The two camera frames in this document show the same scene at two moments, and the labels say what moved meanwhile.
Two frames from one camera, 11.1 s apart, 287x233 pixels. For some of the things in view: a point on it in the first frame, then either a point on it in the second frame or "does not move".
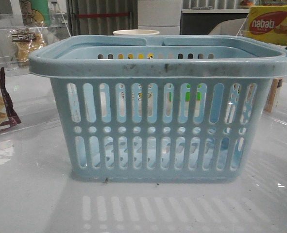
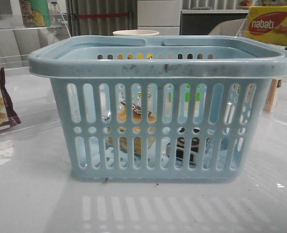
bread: x=27 y=40 to x=128 y=124
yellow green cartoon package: x=35 y=12 does not move
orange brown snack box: x=276 y=83 does not move
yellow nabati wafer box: x=277 y=24 does not move
